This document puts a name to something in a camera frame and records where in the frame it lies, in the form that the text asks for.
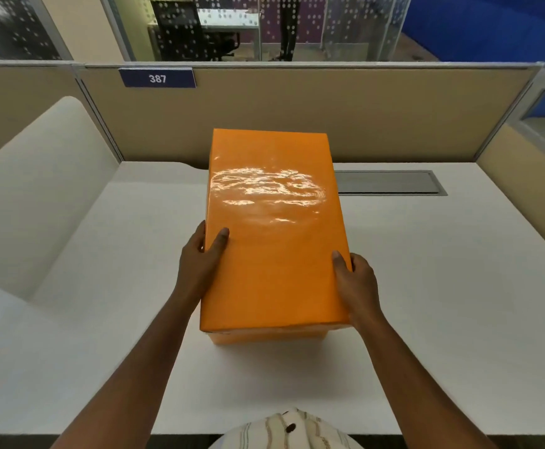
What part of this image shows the orange box lid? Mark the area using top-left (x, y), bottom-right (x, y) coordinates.
top-left (200, 128), bottom-right (353, 333)

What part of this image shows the blue desk number plate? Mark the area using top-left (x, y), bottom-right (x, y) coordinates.
top-left (118, 67), bottom-right (197, 89)

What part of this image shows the person's right hand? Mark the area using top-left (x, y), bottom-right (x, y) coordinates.
top-left (331, 250), bottom-right (382, 329)

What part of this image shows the grey desk cable hatch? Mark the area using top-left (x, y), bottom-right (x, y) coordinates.
top-left (334, 170), bottom-right (448, 197)

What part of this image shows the orange box base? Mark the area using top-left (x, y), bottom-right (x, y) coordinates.
top-left (208, 326), bottom-right (330, 346)

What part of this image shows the striped white shirt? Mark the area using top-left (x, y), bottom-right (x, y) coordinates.
top-left (209, 408), bottom-right (364, 449)

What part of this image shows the person's left hand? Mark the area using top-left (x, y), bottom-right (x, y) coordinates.
top-left (173, 220), bottom-right (230, 310)

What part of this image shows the person's left forearm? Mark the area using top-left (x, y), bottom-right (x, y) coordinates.
top-left (50, 293), bottom-right (194, 449)

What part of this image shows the dotted glass wall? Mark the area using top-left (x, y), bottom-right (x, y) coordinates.
top-left (99, 0), bottom-right (413, 63)

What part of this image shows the person's right forearm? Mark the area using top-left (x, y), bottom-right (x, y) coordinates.
top-left (350, 311), bottom-right (500, 449)

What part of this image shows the beige cubicle partition panel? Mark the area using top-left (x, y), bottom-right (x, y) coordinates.
top-left (73, 63), bottom-right (545, 164)
top-left (0, 60), bottom-right (123, 173)
top-left (474, 65), bottom-right (545, 269)

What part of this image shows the black office chair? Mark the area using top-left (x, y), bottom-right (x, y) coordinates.
top-left (151, 0), bottom-right (241, 62)

